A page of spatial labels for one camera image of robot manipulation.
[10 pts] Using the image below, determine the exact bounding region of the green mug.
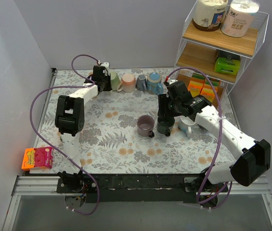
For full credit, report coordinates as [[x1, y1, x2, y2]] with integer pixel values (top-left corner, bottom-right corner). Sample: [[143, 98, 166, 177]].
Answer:
[[110, 71, 123, 92]]

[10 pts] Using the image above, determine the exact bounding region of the blue glazed mug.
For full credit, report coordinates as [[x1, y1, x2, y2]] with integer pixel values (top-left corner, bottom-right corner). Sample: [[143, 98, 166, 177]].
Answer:
[[146, 72, 163, 95]]

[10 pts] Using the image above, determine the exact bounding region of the white and blue mug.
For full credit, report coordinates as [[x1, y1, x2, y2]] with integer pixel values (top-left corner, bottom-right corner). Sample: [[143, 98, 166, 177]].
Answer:
[[178, 116, 197, 136]]

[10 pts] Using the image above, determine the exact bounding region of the pink mug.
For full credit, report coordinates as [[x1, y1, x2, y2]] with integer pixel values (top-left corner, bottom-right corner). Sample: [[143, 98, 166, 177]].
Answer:
[[121, 73, 136, 93]]

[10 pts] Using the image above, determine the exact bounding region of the dark grey mug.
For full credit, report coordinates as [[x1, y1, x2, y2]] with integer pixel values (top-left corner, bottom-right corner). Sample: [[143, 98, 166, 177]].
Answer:
[[157, 116, 175, 137]]

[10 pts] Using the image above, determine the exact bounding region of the small dark grey-blue mug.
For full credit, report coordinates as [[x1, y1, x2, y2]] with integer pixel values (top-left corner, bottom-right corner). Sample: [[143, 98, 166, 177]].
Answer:
[[136, 75, 147, 92]]

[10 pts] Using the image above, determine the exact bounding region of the lilac mug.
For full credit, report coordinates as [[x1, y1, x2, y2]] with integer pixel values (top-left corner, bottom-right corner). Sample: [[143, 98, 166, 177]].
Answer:
[[137, 115, 155, 138]]

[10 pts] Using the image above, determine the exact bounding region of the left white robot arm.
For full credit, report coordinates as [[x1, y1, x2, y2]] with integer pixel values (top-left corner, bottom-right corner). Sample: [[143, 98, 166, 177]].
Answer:
[[55, 62, 112, 164]]

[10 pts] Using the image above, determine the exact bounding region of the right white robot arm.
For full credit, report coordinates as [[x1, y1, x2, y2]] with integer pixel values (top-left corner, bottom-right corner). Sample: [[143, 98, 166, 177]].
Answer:
[[158, 80, 271, 191]]

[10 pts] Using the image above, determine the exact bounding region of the shelf sponge pack front left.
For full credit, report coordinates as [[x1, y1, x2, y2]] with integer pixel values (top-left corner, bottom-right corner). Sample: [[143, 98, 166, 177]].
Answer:
[[188, 80, 203, 97]]

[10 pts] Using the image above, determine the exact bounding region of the shelf sponge pack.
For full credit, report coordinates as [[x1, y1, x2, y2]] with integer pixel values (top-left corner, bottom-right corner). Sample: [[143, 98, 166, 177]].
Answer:
[[191, 73, 206, 84], [200, 87, 218, 107], [188, 80, 203, 97], [204, 78, 220, 91]]

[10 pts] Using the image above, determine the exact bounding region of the shelf sponge pack back left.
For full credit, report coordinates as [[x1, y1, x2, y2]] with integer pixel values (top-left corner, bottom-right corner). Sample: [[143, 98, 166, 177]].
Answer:
[[191, 73, 206, 84]]

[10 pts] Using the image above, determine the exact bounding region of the shelf sponge pack front right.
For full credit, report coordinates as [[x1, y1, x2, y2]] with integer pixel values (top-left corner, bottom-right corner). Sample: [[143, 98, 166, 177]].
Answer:
[[200, 87, 218, 107]]

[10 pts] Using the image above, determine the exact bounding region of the shelf sponge pack back right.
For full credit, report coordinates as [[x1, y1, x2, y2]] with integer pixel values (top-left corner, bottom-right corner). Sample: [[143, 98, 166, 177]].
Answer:
[[204, 78, 220, 91]]

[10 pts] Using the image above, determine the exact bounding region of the green tissue pack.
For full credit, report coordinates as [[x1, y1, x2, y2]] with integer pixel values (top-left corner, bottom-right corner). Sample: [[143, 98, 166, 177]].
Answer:
[[214, 57, 241, 76]]

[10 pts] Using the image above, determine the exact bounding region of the brown toilet paper roll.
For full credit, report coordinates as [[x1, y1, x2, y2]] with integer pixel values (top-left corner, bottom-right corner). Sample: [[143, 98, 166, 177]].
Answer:
[[192, 0, 228, 32]]

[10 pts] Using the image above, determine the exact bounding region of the pink box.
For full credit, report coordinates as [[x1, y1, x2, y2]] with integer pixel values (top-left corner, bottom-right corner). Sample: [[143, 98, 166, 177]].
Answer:
[[34, 147, 53, 169]]

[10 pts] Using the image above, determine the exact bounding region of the pink toilet paper roll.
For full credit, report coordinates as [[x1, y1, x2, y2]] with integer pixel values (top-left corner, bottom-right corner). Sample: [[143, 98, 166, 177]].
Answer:
[[221, 0, 260, 38]]

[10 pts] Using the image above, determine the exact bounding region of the orange sponge pack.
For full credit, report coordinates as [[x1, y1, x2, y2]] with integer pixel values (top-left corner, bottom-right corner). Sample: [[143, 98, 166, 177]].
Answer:
[[21, 148, 35, 171]]

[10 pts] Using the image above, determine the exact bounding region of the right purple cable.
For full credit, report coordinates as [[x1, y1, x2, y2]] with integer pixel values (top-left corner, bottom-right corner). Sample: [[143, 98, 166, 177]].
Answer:
[[164, 66, 233, 210]]

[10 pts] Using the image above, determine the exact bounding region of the white wire wooden shelf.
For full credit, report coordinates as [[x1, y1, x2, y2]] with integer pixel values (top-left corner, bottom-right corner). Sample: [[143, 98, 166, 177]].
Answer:
[[174, 5, 269, 99]]

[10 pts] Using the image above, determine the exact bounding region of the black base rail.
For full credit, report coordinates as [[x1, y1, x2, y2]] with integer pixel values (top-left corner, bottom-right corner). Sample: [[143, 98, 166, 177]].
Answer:
[[56, 171, 229, 207]]

